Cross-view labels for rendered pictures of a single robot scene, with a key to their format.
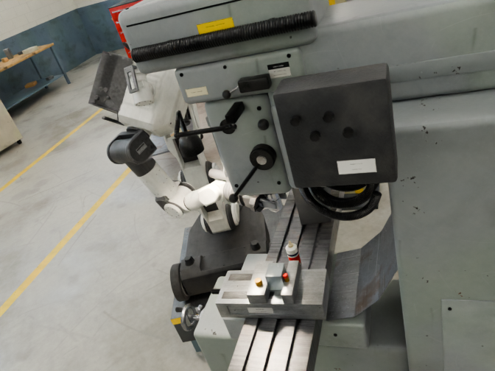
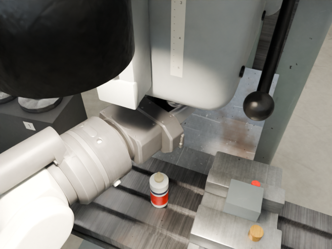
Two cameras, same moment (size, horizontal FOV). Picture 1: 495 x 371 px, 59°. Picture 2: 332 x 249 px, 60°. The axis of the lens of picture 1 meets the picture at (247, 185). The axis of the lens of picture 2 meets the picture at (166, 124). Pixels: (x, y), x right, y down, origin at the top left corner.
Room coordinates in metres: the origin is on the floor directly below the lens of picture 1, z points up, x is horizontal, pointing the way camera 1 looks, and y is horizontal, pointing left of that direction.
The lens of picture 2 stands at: (1.19, 0.26, 1.52)
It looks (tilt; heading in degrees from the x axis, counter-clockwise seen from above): 46 degrees down; 267
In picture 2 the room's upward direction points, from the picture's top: straight up
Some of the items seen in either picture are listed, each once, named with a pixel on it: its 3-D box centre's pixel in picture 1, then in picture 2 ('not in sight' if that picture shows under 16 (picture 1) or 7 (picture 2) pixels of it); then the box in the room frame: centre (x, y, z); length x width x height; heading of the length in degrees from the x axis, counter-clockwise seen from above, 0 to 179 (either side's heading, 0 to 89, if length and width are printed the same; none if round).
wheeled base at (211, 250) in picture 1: (224, 230); not in sight; (2.00, 0.20, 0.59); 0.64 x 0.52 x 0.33; 173
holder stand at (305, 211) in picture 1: (311, 187); (34, 123); (1.48, -0.25, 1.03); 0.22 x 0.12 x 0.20; 162
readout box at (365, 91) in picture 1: (337, 131); not in sight; (0.73, -0.19, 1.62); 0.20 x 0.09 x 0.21; 65
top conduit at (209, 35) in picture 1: (217, 37); not in sight; (1.02, -0.04, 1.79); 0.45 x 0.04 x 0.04; 65
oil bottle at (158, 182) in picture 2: (292, 252); (159, 187); (1.18, -0.08, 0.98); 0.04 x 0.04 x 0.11
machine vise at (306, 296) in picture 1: (272, 288); (233, 231); (1.04, 0.02, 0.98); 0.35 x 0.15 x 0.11; 67
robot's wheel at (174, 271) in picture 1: (180, 282); not in sight; (1.79, 0.49, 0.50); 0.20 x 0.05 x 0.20; 173
